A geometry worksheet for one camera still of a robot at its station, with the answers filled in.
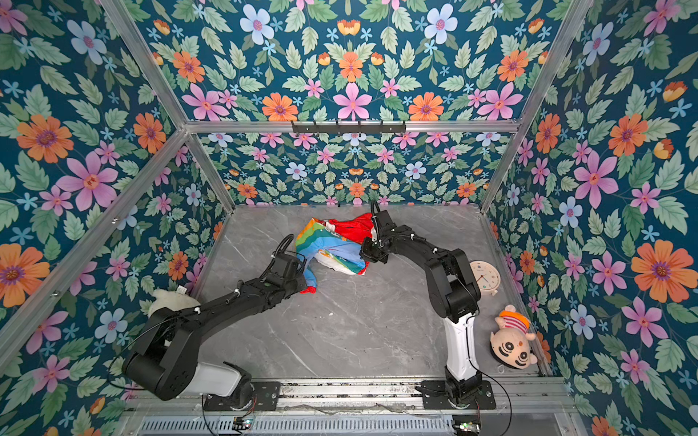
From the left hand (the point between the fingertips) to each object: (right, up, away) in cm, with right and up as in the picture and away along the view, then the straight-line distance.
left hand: (306, 277), depth 92 cm
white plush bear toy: (-38, -5, -10) cm, 40 cm away
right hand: (+21, +9, +6) cm, 24 cm away
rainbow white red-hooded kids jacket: (+9, +11, +9) cm, 17 cm away
